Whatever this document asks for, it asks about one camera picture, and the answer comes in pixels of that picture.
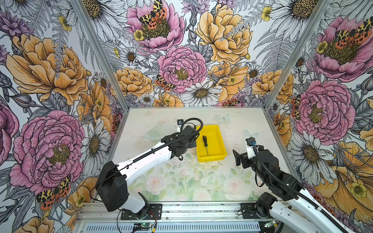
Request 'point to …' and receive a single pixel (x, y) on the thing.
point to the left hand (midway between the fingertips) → (183, 142)
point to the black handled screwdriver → (205, 142)
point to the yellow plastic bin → (215, 147)
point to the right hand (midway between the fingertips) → (242, 152)
